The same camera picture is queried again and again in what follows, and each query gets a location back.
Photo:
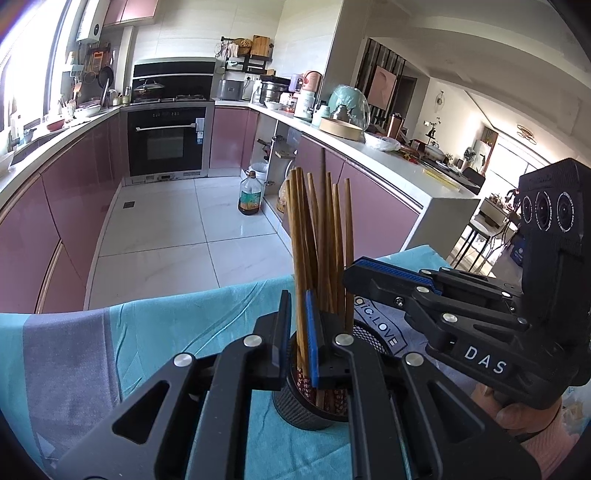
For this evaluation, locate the white plastic bag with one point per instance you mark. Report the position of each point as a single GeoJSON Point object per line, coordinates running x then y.
{"type": "Point", "coordinates": [382, 143]}

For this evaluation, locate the green plastic-covered appliance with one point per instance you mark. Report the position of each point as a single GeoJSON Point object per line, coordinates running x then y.
{"type": "Point", "coordinates": [348, 99]}

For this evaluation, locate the single red-tipped chopstick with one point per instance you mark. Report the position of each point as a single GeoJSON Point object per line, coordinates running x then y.
{"type": "Point", "coordinates": [300, 323]}

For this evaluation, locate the steel pot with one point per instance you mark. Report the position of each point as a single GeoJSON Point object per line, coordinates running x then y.
{"type": "Point", "coordinates": [273, 92]}

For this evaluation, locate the pink sleeved right forearm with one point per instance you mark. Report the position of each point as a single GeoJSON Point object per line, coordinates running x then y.
{"type": "Point", "coordinates": [554, 452]}

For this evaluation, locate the black range hood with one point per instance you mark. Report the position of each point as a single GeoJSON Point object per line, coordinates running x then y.
{"type": "Point", "coordinates": [175, 69]}

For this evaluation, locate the round bamboo steamer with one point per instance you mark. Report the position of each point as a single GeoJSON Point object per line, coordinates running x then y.
{"type": "Point", "coordinates": [344, 131]}

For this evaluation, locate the cooking oil bottle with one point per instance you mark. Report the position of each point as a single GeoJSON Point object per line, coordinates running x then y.
{"type": "Point", "coordinates": [250, 198]}

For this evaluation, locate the blue grey printed tablecloth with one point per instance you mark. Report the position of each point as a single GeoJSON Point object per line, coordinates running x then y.
{"type": "Point", "coordinates": [161, 332]}

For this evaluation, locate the pink thermos kettle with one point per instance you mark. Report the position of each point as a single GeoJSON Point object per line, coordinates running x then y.
{"type": "Point", "coordinates": [313, 82]}

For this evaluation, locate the white bucket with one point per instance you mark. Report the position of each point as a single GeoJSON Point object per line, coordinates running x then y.
{"type": "Point", "coordinates": [261, 168]}

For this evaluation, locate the framed wall painting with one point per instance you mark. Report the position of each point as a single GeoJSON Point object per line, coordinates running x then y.
{"type": "Point", "coordinates": [384, 86]}

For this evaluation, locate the white water heater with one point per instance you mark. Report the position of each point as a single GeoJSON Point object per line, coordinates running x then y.
{"type": "Point", "coordinates": [90, 21]}

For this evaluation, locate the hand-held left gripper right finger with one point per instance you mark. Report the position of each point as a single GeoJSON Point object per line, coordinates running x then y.
{"type": "Point", "coordinates": [311, 350]}

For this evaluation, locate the pink wall cabinet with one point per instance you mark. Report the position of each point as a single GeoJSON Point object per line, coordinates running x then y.
{"type": "Point", "coordinates": [134, 9]}

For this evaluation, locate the black wall rack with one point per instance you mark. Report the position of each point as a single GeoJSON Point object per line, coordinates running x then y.
{"type": "Point", "coordinates": [251, 64]}

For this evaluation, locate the white kitchen countertop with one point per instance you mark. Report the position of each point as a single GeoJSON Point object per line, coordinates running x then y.
{"type": "Point", "coordinates": [406, 164]}

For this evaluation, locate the black mesh pen holder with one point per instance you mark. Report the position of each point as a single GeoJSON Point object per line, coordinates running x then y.
{"type": "Point", "coordinates": [295, 410]}

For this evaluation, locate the silver rice cooker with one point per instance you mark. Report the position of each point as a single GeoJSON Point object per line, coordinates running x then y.
{"type": "Point", "coordinates": [231, 90]}

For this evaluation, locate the kitchen window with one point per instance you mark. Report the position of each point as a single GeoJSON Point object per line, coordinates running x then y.
{"type": "Point", "coordinates": [32, 69]}

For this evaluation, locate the black frying pan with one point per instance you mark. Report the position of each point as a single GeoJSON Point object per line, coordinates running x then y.
{"type": "Point", "coordinates": [106, 77]}

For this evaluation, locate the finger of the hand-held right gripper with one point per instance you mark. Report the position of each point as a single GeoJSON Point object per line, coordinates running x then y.
{"type": "Point", "coordinates": [378, 288]}
{"type": "Point", "coordinates": [397, 270]}

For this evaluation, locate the pink base cabinets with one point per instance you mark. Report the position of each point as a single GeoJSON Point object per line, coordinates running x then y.
{"type": "Point", "coordinates": [69, 198]}
{"type": "Point", "coordinates": [374, 203]}

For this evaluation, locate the yellow flat box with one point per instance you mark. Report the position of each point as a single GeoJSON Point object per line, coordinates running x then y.
{"type": "Point", "coordinates": [441, 178]}

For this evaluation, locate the wall clock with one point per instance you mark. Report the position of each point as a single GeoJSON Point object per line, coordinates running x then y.
{"type": "Point", "coordinates": [441, 101]}

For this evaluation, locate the black built-in oven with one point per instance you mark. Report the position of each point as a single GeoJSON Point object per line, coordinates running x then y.
{"type": "Point", "coordinates": [166, 138]}

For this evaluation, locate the wooden cutting board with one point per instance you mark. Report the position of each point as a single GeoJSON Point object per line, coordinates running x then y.
{"type": "Point", "coordinates": [262, 46]}

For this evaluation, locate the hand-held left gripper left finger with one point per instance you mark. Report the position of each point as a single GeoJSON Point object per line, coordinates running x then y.
{"type": "Point", "coordinates": [285, 346]}

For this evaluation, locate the person's right hand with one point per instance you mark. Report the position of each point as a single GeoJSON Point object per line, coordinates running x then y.
{"type": "Point", "coordinates": [521, 420]}

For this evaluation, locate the glass lidded wok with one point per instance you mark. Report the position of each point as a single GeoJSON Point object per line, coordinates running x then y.
{"type": "Point", "coordinates": [148, 90]}

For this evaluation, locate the bunch of wooden chopsticks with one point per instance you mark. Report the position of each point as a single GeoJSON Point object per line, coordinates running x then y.
{"type": "Point", "coordinates": [339, 240]}

